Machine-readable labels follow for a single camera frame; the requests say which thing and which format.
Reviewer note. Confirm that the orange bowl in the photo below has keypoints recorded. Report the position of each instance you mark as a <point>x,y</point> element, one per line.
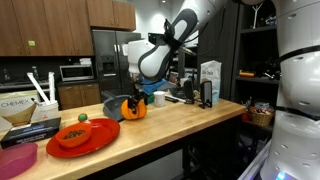
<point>73,135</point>

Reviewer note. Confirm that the white labelled cup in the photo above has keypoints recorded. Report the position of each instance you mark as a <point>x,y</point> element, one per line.
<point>159,99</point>

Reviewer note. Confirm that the orange item on shelf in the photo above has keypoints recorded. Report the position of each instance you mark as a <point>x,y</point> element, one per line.
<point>246,74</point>

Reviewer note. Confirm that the white branch stand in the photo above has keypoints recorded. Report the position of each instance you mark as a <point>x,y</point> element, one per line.
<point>256,11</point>

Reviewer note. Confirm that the stainless steel refrigerator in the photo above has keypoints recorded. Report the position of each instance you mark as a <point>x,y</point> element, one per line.
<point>106,56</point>

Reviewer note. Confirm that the silver microwave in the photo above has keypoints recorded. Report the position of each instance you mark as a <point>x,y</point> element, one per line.
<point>76,73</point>

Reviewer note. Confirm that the red plate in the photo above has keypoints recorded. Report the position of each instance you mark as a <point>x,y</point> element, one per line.
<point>103,133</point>

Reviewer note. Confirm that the black electronics box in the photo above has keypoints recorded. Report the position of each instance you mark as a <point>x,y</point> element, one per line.
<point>188,90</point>

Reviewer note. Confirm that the wicker basket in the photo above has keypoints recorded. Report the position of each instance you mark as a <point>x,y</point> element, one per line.
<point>261,118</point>

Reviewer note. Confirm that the wooden lower cabinet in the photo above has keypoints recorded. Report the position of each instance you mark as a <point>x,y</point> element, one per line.
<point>78,95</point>

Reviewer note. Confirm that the orange plush basketball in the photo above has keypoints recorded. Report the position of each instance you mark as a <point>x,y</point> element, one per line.
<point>140,112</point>

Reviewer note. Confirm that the small green ball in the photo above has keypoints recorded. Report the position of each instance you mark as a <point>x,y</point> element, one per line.
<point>82,117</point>

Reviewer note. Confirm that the green sticky note on cabinet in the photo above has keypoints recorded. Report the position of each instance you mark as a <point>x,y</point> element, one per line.
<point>31,43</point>

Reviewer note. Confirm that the white and blue paper bag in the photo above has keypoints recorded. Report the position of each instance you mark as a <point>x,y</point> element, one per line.
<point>211,75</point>

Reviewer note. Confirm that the pink bowl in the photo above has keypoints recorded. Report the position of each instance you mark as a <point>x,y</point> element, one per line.
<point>16,160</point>

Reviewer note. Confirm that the white utensil container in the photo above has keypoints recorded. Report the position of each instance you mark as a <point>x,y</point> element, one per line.
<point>45,108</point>

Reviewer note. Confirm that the white Chemex box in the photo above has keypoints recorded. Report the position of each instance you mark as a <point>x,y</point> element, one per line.
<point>16,100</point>

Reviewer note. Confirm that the black shelf unit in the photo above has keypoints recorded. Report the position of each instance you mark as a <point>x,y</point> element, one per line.
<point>256,46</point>

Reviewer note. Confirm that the flat black box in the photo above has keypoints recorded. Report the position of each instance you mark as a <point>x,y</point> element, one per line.
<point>30,131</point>

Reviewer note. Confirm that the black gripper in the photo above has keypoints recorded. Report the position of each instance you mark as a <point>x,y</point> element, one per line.
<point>140,96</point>

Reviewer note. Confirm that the wooden upper cabinets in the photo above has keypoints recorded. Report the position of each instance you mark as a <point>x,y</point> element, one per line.
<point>60,26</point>

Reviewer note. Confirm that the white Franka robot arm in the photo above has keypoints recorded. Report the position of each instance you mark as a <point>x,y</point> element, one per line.
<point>296,100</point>

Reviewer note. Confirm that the black device on stand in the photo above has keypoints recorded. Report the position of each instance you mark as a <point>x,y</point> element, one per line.
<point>205,94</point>

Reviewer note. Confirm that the grey dust pan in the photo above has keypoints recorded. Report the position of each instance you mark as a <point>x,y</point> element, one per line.
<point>111,106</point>

